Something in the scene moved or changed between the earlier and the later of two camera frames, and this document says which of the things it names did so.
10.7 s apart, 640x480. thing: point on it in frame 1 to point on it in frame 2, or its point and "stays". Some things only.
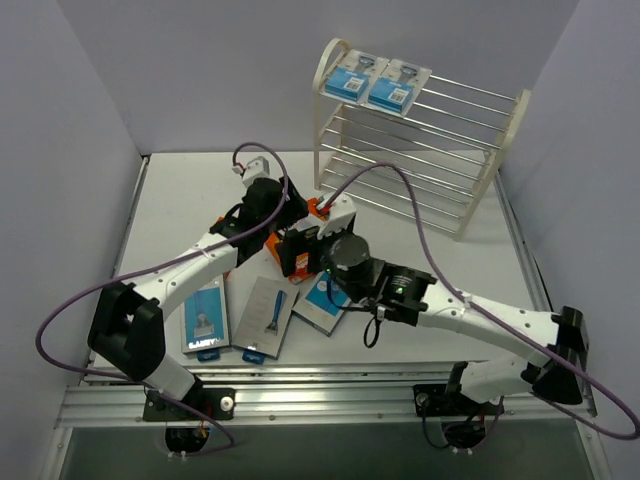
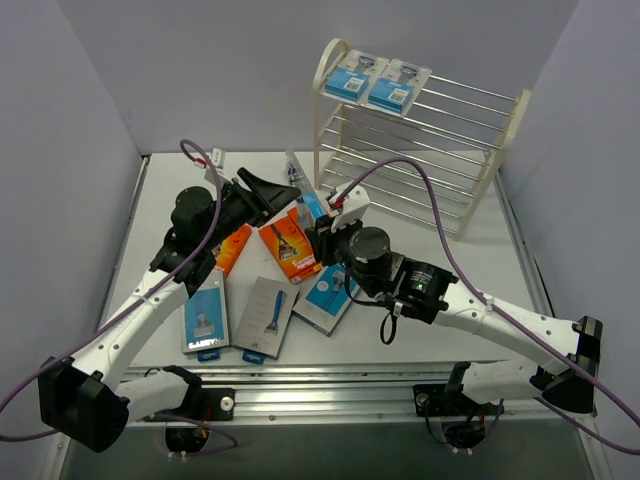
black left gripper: (292, 203) to (248, 201)
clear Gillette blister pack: (396, 86) stays
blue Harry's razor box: (204, 325) stays
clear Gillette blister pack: (353, 76) stays
